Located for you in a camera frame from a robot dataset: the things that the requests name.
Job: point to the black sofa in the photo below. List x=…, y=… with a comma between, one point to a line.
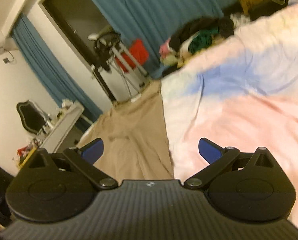
x=265, y=8

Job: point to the beige trousers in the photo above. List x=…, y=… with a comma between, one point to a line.
x=135, y=140

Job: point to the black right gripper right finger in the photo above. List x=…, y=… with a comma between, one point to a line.
x=219, y=161

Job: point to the garment steamer stand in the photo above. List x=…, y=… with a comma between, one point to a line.
x=121, y=81

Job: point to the pile of mixed clothes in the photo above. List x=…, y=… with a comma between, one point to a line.
x=194, y=37

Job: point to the dark window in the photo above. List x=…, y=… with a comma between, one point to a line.
x=78, y=19

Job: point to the white pastel duvet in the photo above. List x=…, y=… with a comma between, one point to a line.
x=241, y=93

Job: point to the blue curtain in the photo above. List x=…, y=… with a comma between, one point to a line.
x=65, y=74

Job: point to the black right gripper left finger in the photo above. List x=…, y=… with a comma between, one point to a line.
x=83, y=160

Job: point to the black ornate mirror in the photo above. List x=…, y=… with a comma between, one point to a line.
x=33, y=119

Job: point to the white dresser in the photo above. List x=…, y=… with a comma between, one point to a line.
x=57, y=129

